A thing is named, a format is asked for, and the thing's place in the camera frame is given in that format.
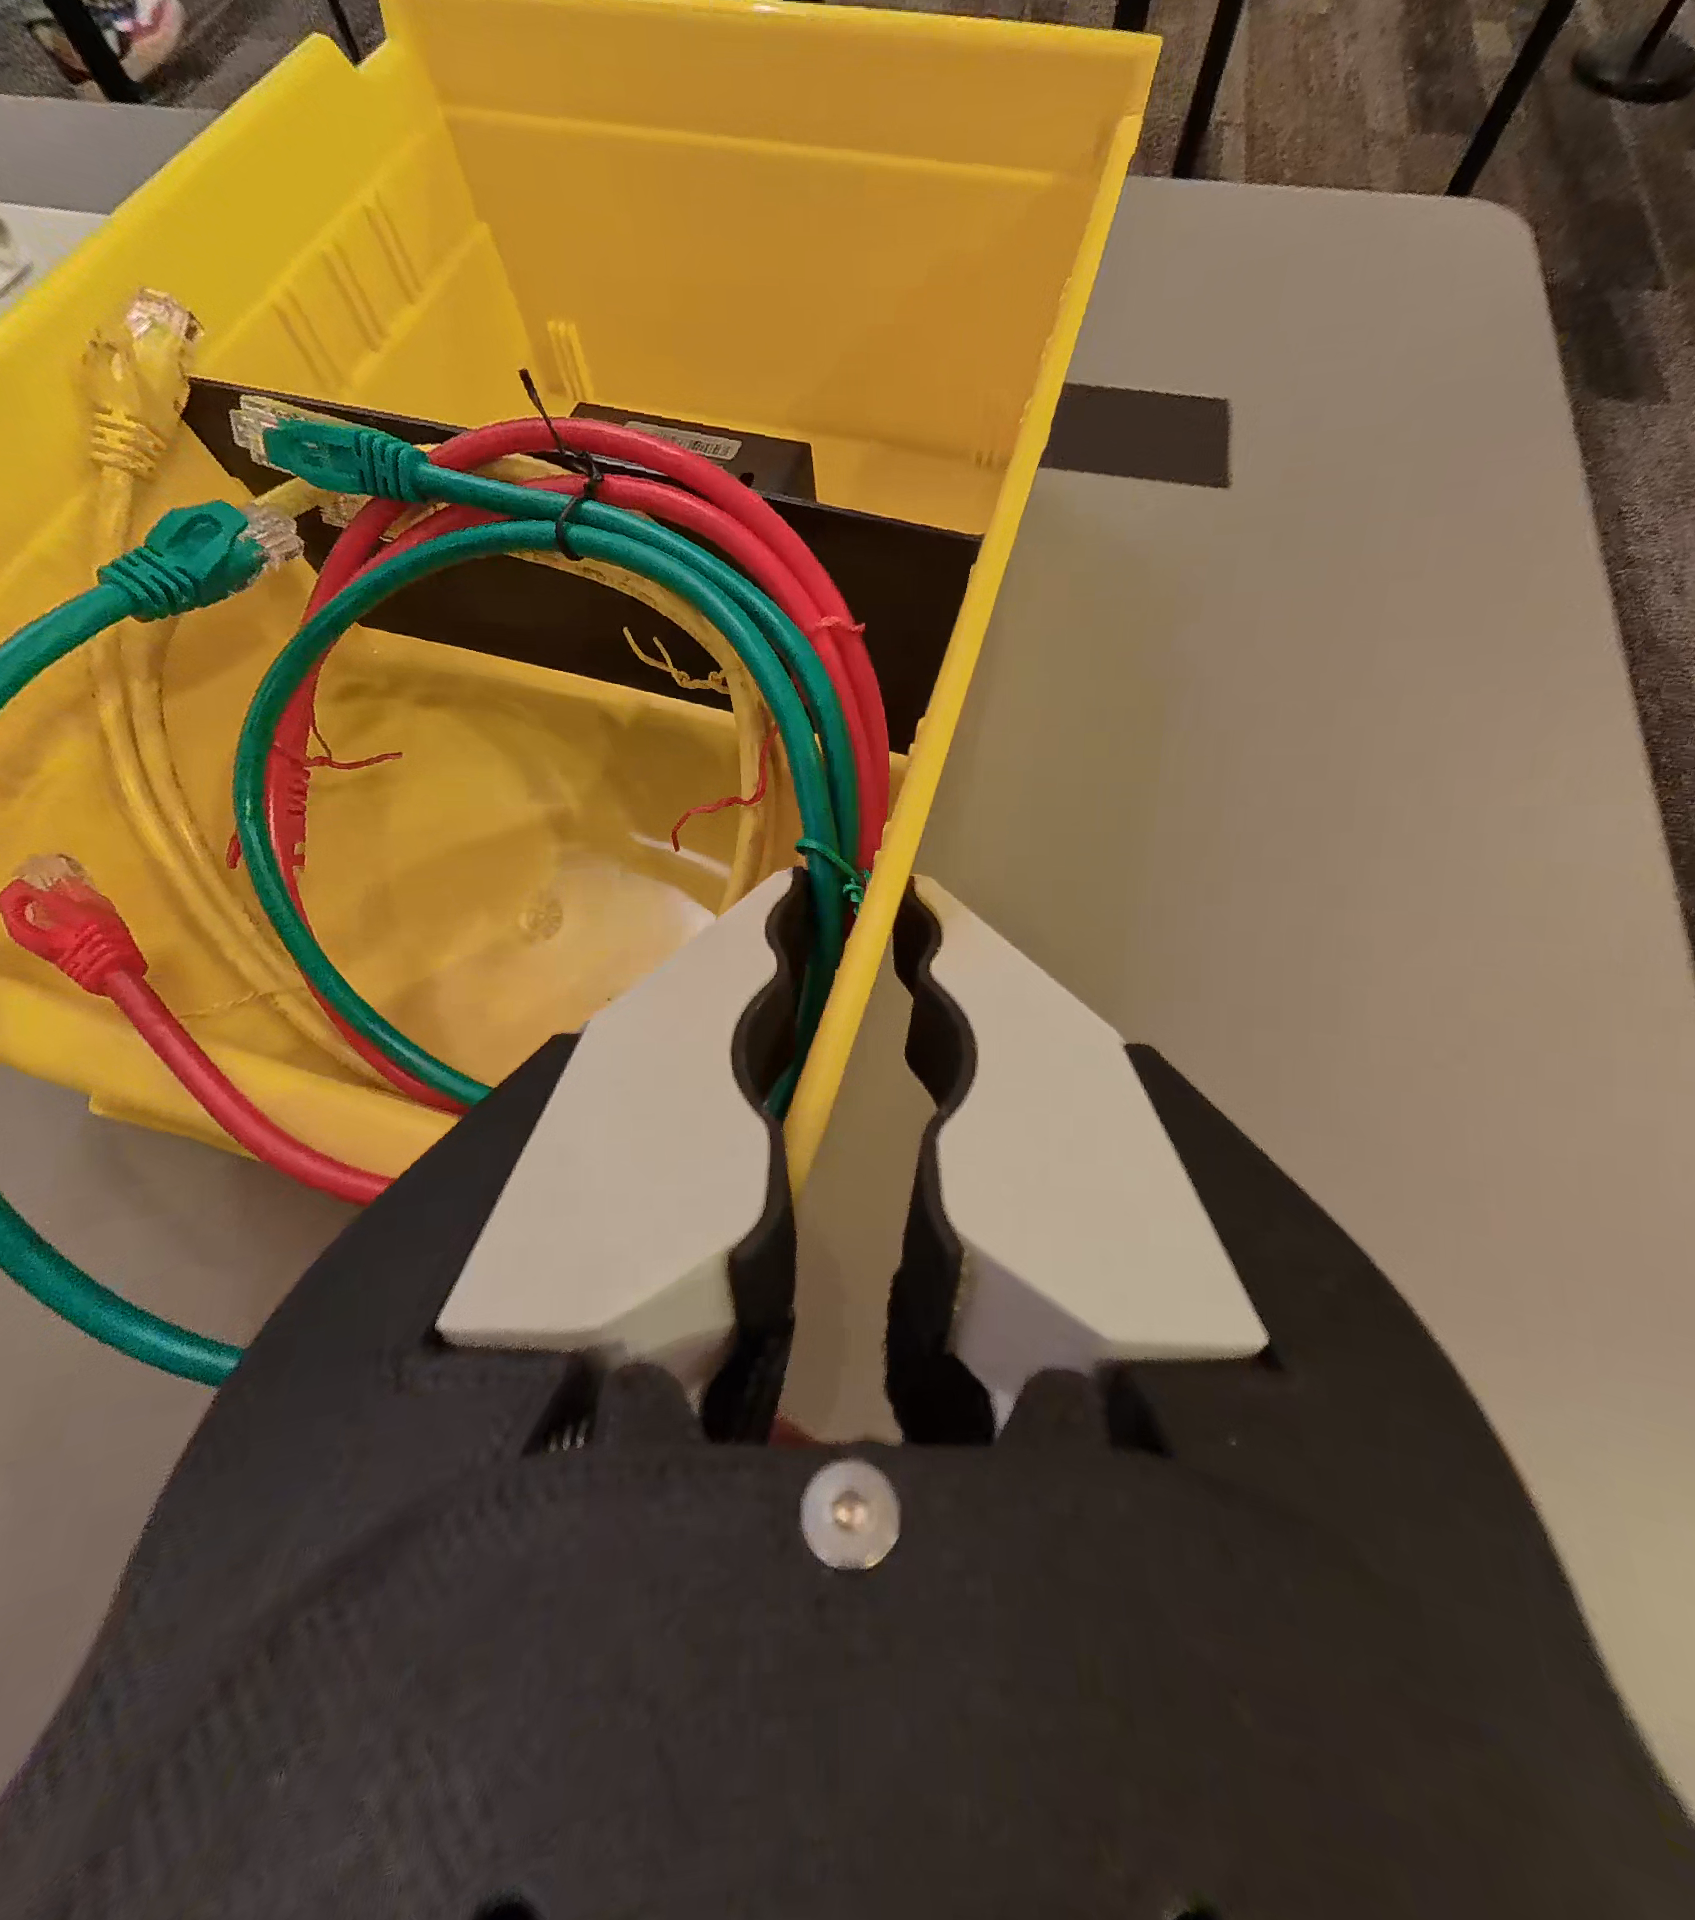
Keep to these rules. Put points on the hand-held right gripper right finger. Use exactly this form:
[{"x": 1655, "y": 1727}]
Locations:
[{"x": 1089, "y": 1185}]

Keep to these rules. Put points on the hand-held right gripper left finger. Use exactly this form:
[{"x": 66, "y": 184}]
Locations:
[{"x": 622, "y": 1168}]

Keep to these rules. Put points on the black network switch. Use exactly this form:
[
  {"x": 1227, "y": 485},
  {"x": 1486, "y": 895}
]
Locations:
[{"x": 784, "y": 464}]

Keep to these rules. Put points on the yellow plastic bin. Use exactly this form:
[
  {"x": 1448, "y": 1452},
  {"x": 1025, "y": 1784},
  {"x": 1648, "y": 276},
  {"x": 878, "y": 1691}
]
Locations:
[{"x": 790, "y": 223}]

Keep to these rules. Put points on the black bin divider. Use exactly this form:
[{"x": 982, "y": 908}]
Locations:
[{"x": 923, "y": 599}]

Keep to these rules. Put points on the black zip tie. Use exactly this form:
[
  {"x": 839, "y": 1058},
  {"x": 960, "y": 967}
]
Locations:
[{"x": 573, "y": 502}]

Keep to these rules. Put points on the black stand pole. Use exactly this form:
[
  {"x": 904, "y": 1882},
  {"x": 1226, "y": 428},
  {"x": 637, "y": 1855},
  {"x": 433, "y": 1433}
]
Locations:
[
  {"x": 1525, "y": 94},
  {"x": 1208, "y": 82},
  {"x": 1637, "y": 69}
]

